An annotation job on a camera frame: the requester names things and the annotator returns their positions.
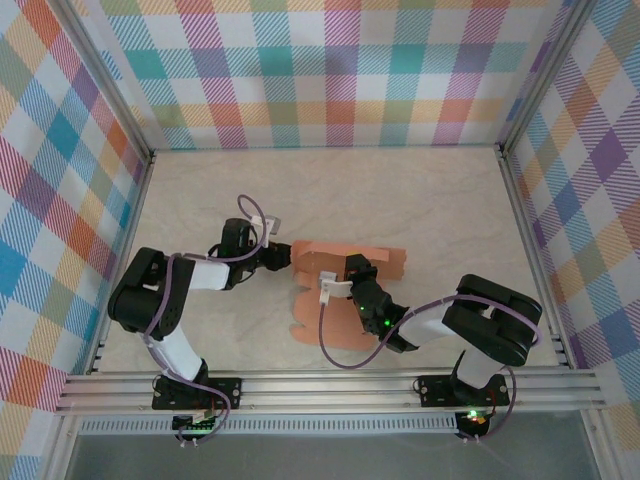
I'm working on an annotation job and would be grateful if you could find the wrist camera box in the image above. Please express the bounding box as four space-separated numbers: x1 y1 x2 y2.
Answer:
317 270 354 305
249 213 282 237

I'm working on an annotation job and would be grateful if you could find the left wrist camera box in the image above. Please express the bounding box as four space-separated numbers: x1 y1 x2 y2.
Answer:
249 213 282 237

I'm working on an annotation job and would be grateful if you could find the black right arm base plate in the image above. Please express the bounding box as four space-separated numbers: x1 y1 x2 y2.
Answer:
418 373 511 408

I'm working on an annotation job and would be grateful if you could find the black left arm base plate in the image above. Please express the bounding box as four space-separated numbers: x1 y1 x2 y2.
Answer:
151 377 245 412

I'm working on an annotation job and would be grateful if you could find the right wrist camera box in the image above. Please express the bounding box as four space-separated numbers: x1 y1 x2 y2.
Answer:
317 270 354 305

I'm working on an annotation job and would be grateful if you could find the aluminium side rail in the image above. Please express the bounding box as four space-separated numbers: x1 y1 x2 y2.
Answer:
494 143 579 371
84 149 157 376

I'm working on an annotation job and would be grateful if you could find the slotted grey cable duct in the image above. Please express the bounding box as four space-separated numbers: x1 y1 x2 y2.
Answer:
79 417 461 436

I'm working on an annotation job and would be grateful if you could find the grey metal sheet panel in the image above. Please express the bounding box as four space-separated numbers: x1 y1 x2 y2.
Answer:
64 432 601 480

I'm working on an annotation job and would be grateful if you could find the aluminium frame post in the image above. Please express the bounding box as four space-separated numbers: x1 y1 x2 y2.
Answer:
42 413 84 480
497 0 599 156
579 407 619 480
53 0 157 160

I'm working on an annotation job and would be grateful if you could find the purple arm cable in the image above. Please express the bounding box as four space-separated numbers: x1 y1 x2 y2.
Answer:
141 193 267 446
317 294 546 444

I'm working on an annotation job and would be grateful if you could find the long aluminium base rail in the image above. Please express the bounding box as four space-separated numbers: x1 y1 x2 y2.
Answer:
54 372 609 415

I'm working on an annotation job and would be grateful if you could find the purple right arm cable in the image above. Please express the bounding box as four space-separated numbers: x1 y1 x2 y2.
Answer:
317 294 546 444

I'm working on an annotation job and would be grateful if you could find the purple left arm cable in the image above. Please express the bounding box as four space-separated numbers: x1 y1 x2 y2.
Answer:
141 193 267 446

